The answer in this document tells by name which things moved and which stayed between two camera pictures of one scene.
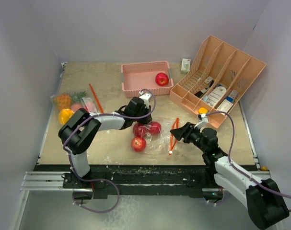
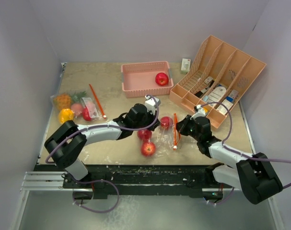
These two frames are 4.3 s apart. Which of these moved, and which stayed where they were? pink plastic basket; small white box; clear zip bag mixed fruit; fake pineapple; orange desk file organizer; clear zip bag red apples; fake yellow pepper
Moved: clear zip bag red apples
Stayed: pink plastic basket; fake yellow pepper; clear zip bag mixed fruit; orange desk file organizer; small white box; fake pineapple
